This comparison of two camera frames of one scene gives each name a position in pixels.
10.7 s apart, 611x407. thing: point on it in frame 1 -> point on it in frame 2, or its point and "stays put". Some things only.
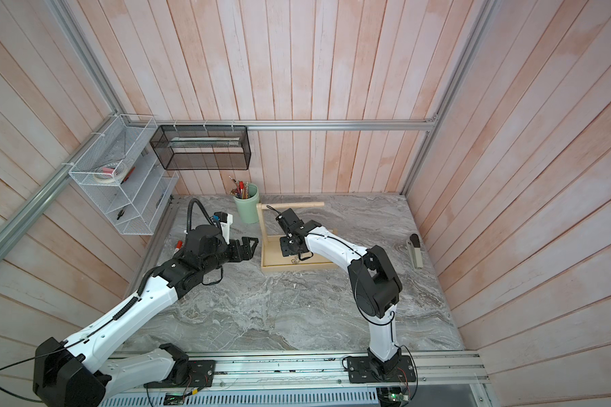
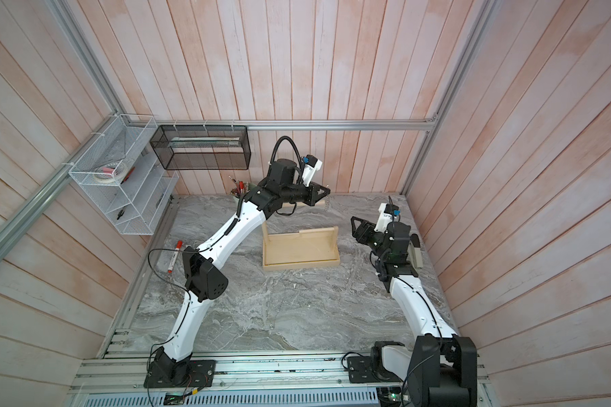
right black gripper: (283, 246) -> (367, 231)
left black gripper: (248, 252) -> (313, 197)
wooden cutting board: (271, 256) stays put
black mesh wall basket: (203, 147) stays put
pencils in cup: (241, 189) stays put
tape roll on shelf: (109, 172) stays put
